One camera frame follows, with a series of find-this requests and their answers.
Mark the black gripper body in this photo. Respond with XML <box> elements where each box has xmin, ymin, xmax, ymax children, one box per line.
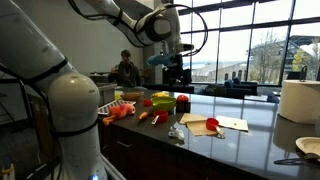
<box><xmin>163</xmin><ymin>55</ymin><xmax>191</xmax><ymax>86</ymax></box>

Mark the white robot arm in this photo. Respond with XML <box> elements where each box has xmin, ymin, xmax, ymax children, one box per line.
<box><xmin>0</xmin><ymin>0</ymin><xmax>184</xmax><ymax>180</ymax></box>

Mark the green plastic bowl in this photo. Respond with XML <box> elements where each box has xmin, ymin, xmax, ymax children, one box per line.
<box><xmin>151</xmin><ymin>96</ymin><xmax>176</xmax><ymax>111</ymax></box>

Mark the yellow banana toy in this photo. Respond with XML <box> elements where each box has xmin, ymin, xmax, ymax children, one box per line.
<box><xmin>151</xmin><ymin>91</ymin><xmax>169</xmax><ymax>98</ymax></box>

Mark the red tomato toy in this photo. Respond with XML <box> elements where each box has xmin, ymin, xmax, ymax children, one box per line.
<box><xmin>177</xmin><ymin>94</ymin><xmax>189</xmax><ymax>103</ymax></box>

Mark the dark square box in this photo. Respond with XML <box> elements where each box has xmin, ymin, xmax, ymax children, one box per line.
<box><xmin>176</xmin><ymin>102</ymin><xmax>191</xmax><ymax>113</ymax></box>

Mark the small red cup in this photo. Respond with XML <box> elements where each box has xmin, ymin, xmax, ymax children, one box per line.
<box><xmin>143</xmin><ymin>99</ymin><xmax>152</xmax><ymax>106</ymax></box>

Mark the seated man dark hoodie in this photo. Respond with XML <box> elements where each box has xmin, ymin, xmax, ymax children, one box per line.
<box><xmin>107</xmin><ymin>50</ymin><xmax>141</xmax><ymax>87</ymax></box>

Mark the wicker basket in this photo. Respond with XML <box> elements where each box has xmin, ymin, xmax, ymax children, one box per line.
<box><xmin>120</xmin><ymin>92</ymin><xmax>144</xmax><ymax>101</ymax></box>

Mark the toy carrot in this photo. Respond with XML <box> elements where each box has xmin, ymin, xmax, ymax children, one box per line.
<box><xmin>139</xmin><ymin>112</ymin><xmax>149</xmax><ymax>120</ymax></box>

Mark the yellow container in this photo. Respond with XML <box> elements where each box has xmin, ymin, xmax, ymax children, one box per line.
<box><xmin>114</xmin><ymin>90</ymin><xmax>123</xmax><ymax>100</ymax></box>

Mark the dark blue sofa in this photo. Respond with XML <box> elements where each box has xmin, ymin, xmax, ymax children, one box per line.
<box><xmin>194</xmin><ymin>77</ymin><xmax>281</xmax><ymax>104</ymax></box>

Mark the red measuring cup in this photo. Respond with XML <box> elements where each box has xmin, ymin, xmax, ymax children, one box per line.
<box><xmin>206</xmin><ymin>118</ymin><xmax>225</xmax><ymax>139</ymax></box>

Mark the pink orange plush toy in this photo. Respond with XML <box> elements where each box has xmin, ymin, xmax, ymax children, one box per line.
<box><xmin>102</xmin><ymin>104</ymin><xmax>135</xmax><ymax>126</ymax></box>

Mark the grey storage bin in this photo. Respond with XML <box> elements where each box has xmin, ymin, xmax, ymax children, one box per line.
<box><xmin>97</xmin><ymin>83</ymin><xmax>117</xmax><ymax>106</ymax></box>

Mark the white perforated tray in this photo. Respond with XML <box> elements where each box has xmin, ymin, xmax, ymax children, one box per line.
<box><xmin>98</xmin><ymin>100</ymin><xmax>135</xmax><ymax>115</ymax></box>

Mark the white paper towel roll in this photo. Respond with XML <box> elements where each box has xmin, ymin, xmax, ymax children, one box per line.
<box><xmin>278</xmin><ymin>80</ymin><xmax>320</xmax><ymax>124</ymax></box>

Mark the white plate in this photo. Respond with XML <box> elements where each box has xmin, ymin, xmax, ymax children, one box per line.
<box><xmin>296</xmin><ymin>137</ymin><xmax>320</xmax><ymax>156</ymax></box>

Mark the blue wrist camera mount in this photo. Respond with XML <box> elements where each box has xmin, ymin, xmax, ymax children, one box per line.
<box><xmin>147</xmin><ymin>55</ymin><xmax>176</xmax><ymax>66</ymax></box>

